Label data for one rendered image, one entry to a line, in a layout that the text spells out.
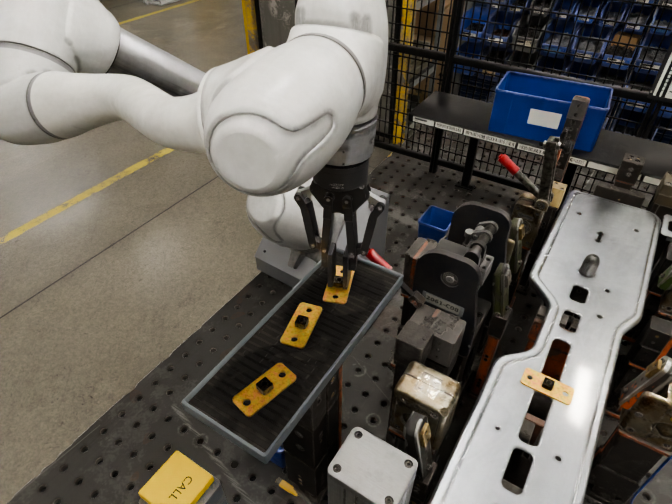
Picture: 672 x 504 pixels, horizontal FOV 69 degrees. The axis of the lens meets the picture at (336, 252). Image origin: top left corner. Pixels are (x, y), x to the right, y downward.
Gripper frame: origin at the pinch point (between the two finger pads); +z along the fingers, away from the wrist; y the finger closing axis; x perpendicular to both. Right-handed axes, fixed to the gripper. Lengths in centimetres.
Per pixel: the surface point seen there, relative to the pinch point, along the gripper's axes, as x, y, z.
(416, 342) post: -4.3, 13.6, 10.1
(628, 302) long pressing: 23, 55, 20
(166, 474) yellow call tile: -34.5, -13.3, 4.0
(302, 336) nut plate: -11.9, -3.0, 3.7
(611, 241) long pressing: 43, 56, 20
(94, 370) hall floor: 44, -114, 120
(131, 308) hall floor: 79, -117, 120
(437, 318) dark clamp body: 3.5, 16.9, 12.2
